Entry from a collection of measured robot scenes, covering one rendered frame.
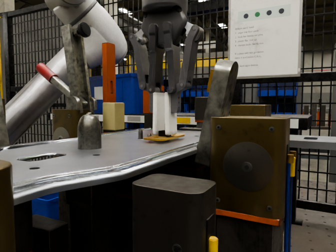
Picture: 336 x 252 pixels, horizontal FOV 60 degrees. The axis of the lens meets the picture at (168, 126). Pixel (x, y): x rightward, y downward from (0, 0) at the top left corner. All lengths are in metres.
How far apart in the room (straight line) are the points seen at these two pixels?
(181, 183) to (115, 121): 0.39
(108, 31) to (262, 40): 0.49
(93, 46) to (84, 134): 0.62
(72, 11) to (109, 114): 0.44
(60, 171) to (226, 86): 0.21
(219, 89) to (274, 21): 0.66
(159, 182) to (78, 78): 0.37
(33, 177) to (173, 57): 0.29
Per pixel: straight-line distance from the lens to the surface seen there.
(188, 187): 0.26
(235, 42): 1.03
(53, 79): 0.66
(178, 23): 0.48
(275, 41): 1.00
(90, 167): 0.29
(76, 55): 0.63
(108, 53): 0.69
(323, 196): 1.33
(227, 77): 0.37
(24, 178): 0.27
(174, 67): 0.47
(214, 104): 0.38
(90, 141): 0.41
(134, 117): 0.92
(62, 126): 0.61
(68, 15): 1.00
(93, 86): 1.08
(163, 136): 0.48
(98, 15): 1.01
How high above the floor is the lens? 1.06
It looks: 4 degrees down
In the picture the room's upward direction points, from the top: straight up
